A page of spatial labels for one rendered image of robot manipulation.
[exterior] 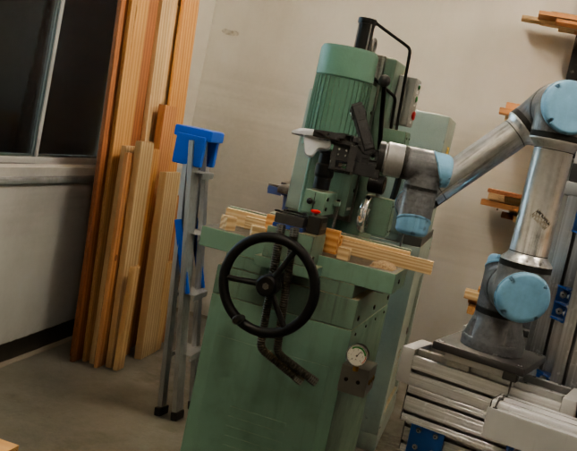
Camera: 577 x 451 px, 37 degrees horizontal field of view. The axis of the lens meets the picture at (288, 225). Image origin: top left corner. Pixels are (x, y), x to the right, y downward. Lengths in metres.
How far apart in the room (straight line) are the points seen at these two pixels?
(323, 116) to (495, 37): 2.54
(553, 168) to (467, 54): 3.07
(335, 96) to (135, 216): 1.65
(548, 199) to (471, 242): 3.02
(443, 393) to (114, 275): 2.15
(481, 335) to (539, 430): 0.27
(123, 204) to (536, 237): 2.35
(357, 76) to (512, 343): 0.92
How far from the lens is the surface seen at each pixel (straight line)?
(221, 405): 2.66
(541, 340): 2.33
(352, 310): 2.49
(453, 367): 2.15
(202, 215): 3.57
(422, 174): 1.93
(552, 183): 1.96
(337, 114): 2.56
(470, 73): 4.98
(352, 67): 2.57
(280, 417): 2.61
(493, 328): 2.11
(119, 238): 3.95
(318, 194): 2.60
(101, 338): 4.01
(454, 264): 4.98
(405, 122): 2.88
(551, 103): 1.94
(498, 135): 2.08
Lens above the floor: 1.24
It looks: 6 degrees down
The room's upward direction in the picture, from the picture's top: 12 degrees clockwise
